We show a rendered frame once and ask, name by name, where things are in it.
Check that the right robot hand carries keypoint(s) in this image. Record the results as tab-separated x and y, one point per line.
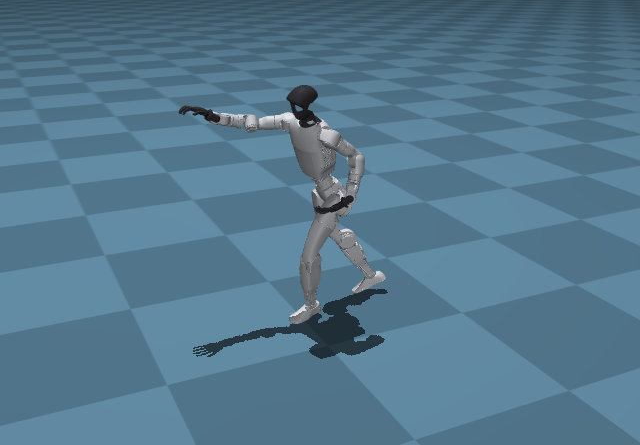
209	115

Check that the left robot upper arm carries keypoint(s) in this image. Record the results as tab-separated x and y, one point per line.
334	140

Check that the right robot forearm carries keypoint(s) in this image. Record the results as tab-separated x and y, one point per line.
227	119

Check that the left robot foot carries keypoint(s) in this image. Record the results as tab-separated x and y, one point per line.
304	313

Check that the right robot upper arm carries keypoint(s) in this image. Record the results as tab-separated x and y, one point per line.
253	123

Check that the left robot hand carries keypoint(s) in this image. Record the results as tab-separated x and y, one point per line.
343	203

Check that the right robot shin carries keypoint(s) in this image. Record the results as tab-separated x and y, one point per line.
358	257

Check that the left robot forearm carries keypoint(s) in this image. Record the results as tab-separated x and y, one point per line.
354	178

